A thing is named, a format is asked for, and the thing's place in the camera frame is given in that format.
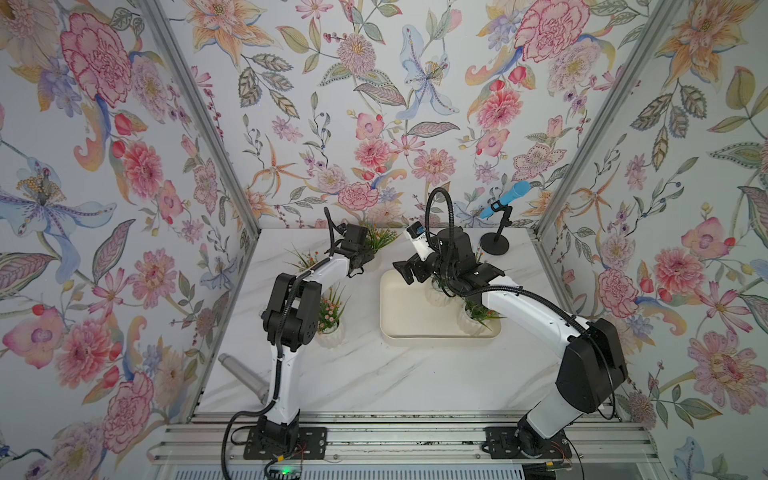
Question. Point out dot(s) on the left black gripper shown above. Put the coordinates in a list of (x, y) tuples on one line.
[(366, 253)]

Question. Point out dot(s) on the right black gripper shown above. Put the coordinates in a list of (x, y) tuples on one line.
[(407, 269)]

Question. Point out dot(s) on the cream storage tray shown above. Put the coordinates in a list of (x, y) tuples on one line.
[(417, 315)]

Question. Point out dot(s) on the potted plant pink flowers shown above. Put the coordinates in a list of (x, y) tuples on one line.
[(330, 327)]

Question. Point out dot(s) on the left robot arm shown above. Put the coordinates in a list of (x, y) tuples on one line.
[(290, 319)]

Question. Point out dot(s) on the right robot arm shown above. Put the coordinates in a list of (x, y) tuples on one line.
[(592, 363)]

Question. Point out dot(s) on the potted plant orange flowers left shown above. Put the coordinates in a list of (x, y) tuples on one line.
[(304, 260)]

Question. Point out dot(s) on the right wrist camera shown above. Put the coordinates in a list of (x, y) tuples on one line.
[(419, 240)]

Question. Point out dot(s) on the grey cylinder at left wall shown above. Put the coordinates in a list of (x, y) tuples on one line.
[(246, 376)]

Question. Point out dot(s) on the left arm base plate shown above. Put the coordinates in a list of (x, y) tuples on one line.
[(307, 443)]

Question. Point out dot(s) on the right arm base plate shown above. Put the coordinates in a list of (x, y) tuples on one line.
[(507, 442)]

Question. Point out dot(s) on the aluminium mounting rail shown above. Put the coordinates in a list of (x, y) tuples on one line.
[(450, 437)]

